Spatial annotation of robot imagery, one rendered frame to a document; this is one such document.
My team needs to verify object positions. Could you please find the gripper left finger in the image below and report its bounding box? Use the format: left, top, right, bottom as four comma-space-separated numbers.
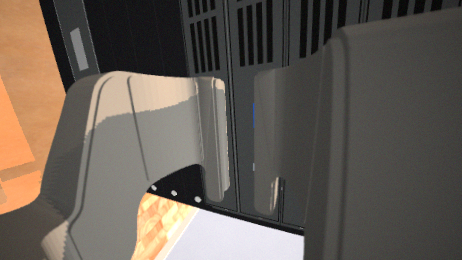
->
0, 71, 230, 260

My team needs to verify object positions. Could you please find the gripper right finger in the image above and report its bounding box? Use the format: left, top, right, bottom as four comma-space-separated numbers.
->
254, 6, 462, 260

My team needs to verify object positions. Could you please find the black server rack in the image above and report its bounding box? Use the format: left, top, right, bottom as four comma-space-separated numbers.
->
39, 0, 462, 236

